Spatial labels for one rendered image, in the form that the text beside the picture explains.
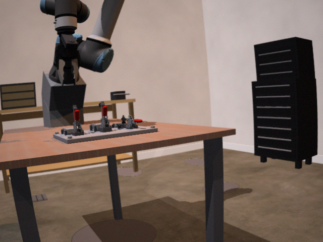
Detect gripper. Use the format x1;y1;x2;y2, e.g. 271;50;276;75
55;28;81;86

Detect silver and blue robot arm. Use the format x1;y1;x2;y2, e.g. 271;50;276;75
40;0;125;84

